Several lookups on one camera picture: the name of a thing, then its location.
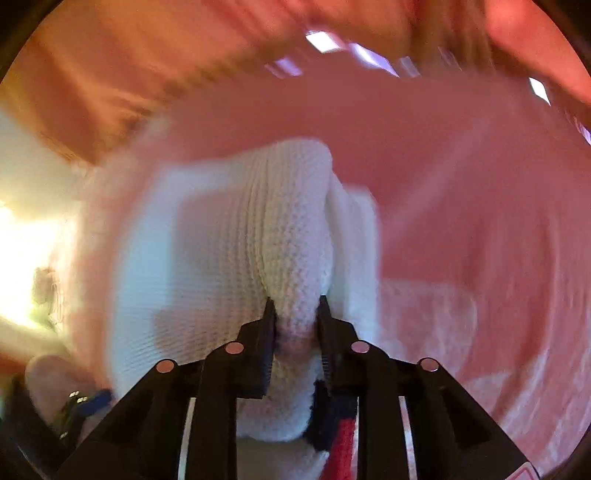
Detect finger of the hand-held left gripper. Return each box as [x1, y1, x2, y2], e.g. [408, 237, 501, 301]
[51, 389, 115, 440]

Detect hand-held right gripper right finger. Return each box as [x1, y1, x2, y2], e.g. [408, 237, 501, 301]
[316, 295, 541, 480]

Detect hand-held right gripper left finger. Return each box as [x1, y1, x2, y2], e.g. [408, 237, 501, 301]
[55, 298, 278, 480]

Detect white red black knit sweater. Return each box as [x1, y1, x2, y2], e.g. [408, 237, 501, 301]
[111, 137, 385, 480]

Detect pink bed sheet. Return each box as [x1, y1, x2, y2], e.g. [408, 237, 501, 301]
[69, 60, 591, 478]

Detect orange curtain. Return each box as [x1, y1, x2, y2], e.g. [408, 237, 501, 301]
[9, 0, 416, 164]
[411, 0, 591, 121]

